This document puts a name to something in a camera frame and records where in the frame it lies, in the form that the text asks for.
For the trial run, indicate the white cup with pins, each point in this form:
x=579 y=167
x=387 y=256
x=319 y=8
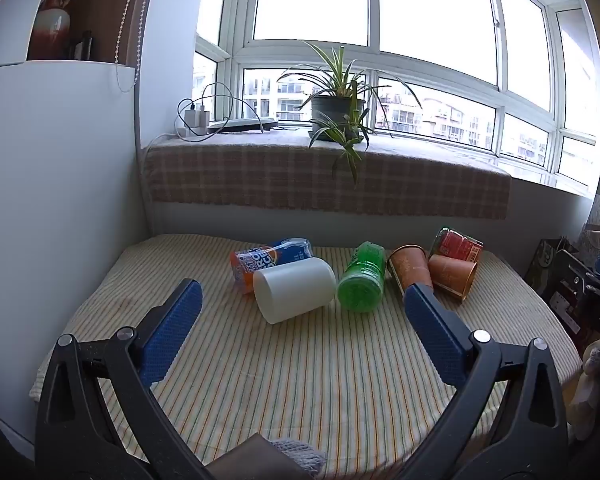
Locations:
x=295 y=290

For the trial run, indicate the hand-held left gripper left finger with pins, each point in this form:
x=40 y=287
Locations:
x=172 y=322

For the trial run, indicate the white power adapter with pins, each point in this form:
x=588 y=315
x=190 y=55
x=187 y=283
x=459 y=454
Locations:
x=196 y=119

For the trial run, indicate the orange soda bottle blue label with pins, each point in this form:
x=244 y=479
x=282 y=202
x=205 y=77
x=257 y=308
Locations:
x=270 y=257

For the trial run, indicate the red drink can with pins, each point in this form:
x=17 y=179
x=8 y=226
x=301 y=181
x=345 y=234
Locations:
x=457 y=245

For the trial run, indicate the plaid windowsill cloth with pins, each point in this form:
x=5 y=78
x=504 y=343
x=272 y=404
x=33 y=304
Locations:
x=325 y=180

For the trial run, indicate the green plastic bottle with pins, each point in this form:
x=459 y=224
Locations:
x=363 y=280

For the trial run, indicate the flat white device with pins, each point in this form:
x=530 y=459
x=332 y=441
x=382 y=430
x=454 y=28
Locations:
x=242 y=124

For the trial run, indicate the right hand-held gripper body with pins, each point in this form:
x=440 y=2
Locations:
x=587 y=290

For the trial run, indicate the black printed box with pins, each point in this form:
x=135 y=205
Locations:
x=547 y=260

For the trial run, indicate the potted spider plant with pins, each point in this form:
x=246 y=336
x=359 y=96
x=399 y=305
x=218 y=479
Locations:
x=342 y=105

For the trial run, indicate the orange ceramic vase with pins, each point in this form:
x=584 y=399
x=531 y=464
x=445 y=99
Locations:
x=52 y=15

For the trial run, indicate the copper brown cup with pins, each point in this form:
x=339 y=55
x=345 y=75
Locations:
x=410 y=267
x=452 y=275

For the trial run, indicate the striped bed sheet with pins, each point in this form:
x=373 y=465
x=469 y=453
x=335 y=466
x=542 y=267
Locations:
x=300 y=360

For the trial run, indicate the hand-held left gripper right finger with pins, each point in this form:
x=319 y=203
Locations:
x=437 y=332

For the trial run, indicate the grey knitted cloth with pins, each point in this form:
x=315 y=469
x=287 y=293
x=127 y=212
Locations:
x=297 y=455

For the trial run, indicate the white cabinet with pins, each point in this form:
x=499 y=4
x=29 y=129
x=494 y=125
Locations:
x=55 y=200

